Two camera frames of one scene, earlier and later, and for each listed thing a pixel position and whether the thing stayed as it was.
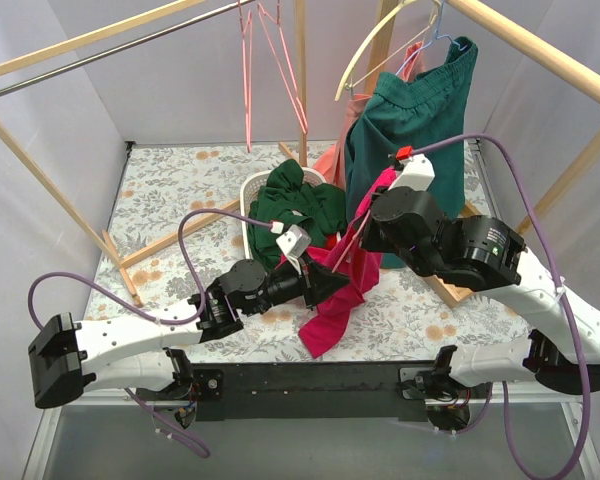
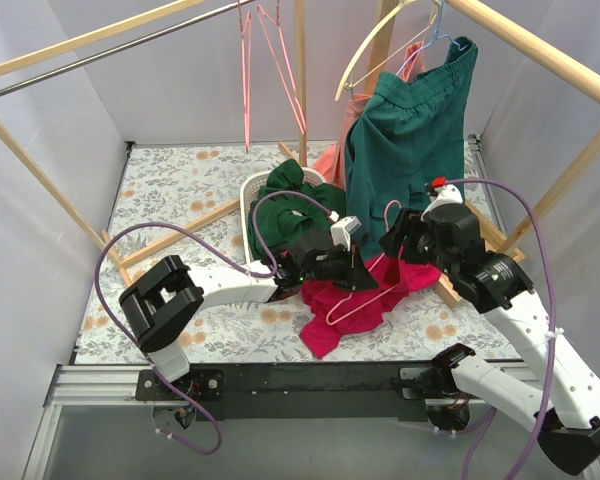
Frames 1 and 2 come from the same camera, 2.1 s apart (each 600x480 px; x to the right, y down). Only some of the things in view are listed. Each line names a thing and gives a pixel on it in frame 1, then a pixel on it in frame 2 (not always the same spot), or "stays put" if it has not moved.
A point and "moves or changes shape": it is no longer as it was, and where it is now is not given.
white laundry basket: (249, 193) stays put
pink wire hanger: (351, 242) moves or changes shape
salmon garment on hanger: (332, 164) stays put
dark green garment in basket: (319, 209) stays put
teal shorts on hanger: (406, 108) stays put
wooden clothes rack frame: (590, 81) stays put
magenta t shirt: (348, 259) moves or changes shape
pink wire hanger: (247, 30) stays put
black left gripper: (309, 284) -> (353, 267)
